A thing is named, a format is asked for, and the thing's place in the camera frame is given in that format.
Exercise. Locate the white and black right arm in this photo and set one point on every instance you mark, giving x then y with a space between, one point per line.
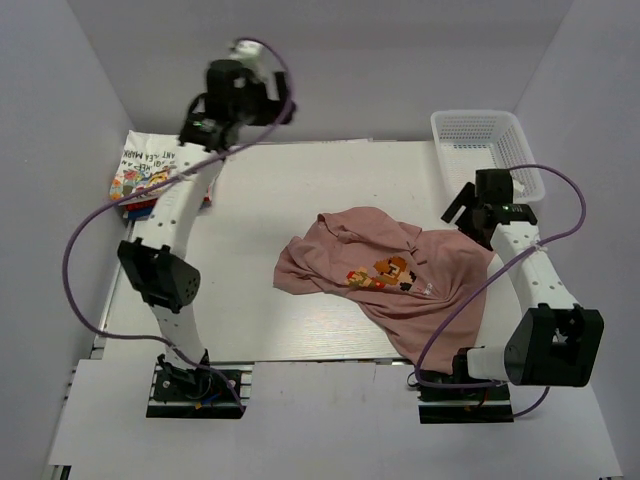
555 341

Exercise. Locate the white cartoon-print folded t-shirt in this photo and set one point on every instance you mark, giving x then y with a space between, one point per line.
154 166

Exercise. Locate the white plastic mesh basket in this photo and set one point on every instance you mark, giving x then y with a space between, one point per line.
470 140

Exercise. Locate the blue folded t-shirt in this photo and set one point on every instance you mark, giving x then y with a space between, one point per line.
136 215

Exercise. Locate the red folded t-shirt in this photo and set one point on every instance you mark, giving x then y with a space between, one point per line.
141 205

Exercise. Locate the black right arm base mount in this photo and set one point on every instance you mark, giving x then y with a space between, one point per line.
455 406

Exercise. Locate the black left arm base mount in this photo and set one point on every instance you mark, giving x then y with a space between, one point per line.
199 394

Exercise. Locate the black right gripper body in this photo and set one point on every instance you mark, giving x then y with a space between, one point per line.
466 222

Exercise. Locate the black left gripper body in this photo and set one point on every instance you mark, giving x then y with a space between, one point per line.
255 108

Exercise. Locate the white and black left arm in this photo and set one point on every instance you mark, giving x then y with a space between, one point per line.
155 263

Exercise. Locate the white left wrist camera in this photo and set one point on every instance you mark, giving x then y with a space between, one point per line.
249 54

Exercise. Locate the pink pixel-print t-shirt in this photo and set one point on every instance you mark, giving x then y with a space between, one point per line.
420 287

